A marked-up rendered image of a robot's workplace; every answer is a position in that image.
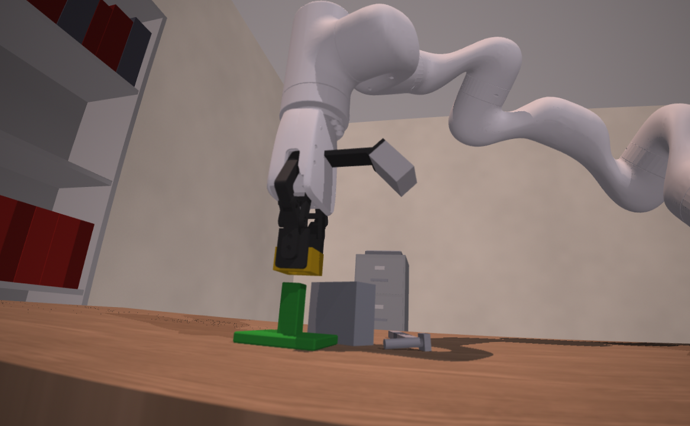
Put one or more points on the green flat plate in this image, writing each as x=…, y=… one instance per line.
x=290, y=325

